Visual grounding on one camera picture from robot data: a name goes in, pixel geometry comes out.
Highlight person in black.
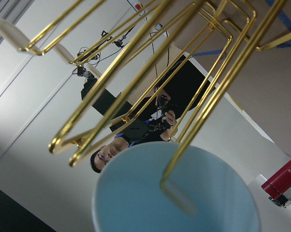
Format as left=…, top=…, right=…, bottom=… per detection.
left=90, top=55, right=210, bottom=173

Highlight light blue cup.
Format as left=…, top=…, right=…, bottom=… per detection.
left=92, top=142, right=261, bottom=232

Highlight clear black-lidded bottle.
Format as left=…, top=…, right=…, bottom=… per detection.
left=268, top=188, right=291, bottom=208

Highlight gold wire cup holder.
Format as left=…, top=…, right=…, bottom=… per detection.
left=0, top=0, right=291, bottom=216

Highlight red thermos bottle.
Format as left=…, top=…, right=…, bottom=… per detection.
left=261, top=160, right=291, bottom=200

